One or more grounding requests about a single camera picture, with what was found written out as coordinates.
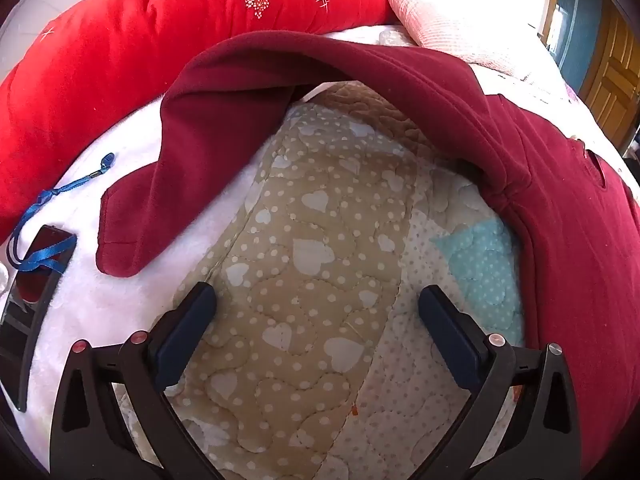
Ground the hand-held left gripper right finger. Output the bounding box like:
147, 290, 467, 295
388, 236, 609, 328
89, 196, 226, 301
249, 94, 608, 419
407, 284, 583, 480

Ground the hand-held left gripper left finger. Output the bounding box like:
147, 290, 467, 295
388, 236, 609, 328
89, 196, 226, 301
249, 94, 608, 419
49, 281, 226, 480

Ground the dark red fleece garment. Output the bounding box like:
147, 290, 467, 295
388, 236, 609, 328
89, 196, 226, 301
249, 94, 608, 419
97, 30, 640, 476

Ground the beige heart-print quilted mat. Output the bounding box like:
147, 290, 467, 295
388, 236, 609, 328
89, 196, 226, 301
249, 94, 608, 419
120, 82, 531, 480

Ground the black flat device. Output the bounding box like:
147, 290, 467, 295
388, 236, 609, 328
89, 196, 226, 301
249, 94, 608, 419
0, 225, 78, 413

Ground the red floral quilt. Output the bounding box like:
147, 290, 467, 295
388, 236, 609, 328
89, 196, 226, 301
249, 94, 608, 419
0, 0, 401, 241

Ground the wooden door with glass pane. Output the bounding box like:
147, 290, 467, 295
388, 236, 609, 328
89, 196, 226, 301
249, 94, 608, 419
540, 0, 640, 153

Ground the pink white pillow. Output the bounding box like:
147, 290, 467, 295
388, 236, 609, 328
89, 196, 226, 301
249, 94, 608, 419
365, 0, 556, 68

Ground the blue lanyard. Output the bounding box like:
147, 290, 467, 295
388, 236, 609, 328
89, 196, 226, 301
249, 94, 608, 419
10, 152, 116, 276

